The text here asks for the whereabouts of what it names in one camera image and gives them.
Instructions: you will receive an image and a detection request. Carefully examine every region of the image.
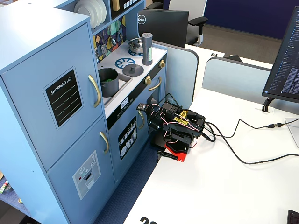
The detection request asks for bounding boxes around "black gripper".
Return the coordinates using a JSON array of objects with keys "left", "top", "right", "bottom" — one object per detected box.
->
[{"left": 147, "top": 109, "right": 171, "bottom": 147}]

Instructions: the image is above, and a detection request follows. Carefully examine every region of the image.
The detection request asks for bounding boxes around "gray cylindrical salt shaker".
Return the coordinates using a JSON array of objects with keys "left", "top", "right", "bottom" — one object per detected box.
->
[{"left": 141, "top": 32, "right": 154, "bottom": 66}]

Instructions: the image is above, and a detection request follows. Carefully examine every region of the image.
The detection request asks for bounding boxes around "red robot base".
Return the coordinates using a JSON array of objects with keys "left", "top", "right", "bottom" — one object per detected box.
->
[{"left": 164, "top": 142, "right": 189, "bottom": 163}]

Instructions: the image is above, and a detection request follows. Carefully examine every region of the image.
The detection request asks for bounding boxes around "black table clamp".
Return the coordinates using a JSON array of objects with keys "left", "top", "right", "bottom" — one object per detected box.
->
[{"left": 157, "top": 150, "right": 179, "bottom": 161}]

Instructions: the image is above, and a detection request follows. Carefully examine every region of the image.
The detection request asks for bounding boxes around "light blue desk divider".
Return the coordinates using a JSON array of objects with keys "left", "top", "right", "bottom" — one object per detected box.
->
[
  {"left": 201, "top": 56, "right": 299, "bottom": 115},
  {"left": 153, "top": 40, "right": 199, "bottom": 106}
]

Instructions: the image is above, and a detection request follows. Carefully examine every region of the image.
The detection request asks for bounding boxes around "gray plastic pot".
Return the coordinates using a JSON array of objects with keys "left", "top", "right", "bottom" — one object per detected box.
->
[{"left": 98, "top": 67, "right": 120, "bottom": 98}]

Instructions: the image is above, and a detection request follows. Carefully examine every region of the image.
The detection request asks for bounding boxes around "gray flat pot lid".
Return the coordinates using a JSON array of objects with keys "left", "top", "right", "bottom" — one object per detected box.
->
[{"left": 122, "top": 64, "right": 145, "bottom": 77}]

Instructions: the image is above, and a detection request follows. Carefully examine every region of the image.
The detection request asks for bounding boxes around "small steel pot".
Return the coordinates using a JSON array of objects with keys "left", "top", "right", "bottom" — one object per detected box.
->
[{"left": 128, "top": 43, "right": 144, "bottom": 55}]

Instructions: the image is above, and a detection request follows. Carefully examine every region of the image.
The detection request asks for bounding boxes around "steel pot lid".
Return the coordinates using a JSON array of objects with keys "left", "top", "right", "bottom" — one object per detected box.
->
[{"left": 128, "top": 38, "right": 143, "bottom": 48}]

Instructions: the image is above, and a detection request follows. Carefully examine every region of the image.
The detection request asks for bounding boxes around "steel slotted spatula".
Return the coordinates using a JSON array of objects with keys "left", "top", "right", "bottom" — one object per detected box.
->
[{"left": 100, "top": 35, "right": 108, "bottom": 56}]

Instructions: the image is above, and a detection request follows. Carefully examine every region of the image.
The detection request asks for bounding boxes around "steel ladle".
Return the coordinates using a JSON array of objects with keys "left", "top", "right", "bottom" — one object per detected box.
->
[{"left": 109, "top": 30, "right": 117, "bottom": 47}]

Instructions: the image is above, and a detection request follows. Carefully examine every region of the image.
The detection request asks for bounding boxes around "black Dell monitor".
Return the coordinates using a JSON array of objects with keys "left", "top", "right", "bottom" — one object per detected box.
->
[{"left": 137, "top": 9, "right": 190, "bottom": 49}]

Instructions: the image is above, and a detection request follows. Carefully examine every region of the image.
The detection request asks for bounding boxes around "white black office chair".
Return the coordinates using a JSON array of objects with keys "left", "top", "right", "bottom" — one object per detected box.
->
[{"left": 146, "top": 0, "right": 209, "bottom": 46}]

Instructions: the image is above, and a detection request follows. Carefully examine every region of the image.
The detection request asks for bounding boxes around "white toy plate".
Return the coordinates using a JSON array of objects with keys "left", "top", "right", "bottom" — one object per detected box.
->
[
  {"left": 94, "top": 0, "right": 108, "bottom": 24},
  {"left": 74, "top": 5, "right": 97, "bottom": 29},
  {"left": 77, "top": 0, "right": 104, "bottom": 27}
]

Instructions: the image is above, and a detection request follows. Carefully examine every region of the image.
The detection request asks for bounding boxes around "monitor showing code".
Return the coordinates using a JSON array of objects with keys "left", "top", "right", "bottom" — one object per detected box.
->
[{"left": 261, "top": 6, "right": 299, "bottom": 104}]

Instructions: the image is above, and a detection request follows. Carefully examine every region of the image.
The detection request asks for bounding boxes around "black keyboard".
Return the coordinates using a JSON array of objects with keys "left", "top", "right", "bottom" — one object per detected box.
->
[{"left": 286, "top": 209, "right": 299, "bottom": 224}]

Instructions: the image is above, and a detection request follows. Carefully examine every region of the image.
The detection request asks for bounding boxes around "green red small box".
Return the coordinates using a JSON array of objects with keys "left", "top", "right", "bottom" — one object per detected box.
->
[{"left": 0, "top": 180, "right": 10, "bottom": 195}]

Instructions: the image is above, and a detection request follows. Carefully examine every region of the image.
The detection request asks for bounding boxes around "gold dishwasher door handle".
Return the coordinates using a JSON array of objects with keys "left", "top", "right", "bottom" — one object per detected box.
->
[{"left": 138, "top": 110, "right": 146, "bottom": 130}]

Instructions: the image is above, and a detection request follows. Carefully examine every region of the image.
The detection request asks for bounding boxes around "black camera cable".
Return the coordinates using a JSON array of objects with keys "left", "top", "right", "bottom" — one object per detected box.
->
[{"left": 149, "top": 93, "right": 184, "bottom": 110}]

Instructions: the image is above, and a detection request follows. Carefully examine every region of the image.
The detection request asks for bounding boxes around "gold oven door handle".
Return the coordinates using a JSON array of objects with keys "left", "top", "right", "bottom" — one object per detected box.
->
[{"left": 148, "top": 76, "right": 163, "bottom": 92}]

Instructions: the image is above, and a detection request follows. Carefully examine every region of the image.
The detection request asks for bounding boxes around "gold fridge door handle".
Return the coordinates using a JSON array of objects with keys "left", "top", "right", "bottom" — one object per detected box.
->
[
  {"left": 87, "top": 74, "right": 102, "bottom": 109},
  {"left": 99, "top": 131, "right": 110, "bottom": 155}
]

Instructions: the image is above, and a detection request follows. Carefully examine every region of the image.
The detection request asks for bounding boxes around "black power cable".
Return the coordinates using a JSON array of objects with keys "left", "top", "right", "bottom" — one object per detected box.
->
[{"left": 209, "top": 123, "right": 299, "bottom": 165}]

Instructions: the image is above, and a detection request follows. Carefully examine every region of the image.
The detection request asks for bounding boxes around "black USB cable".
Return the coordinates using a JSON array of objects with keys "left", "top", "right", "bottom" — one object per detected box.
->
[{"left": 205, "top": 119, "right": 288, "bottom": 142}]

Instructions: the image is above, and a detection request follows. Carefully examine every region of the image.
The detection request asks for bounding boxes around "silver monitor base plate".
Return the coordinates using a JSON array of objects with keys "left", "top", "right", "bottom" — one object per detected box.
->
[{"left": 284, "top": 116, "right": 299, "bottom": 149}]

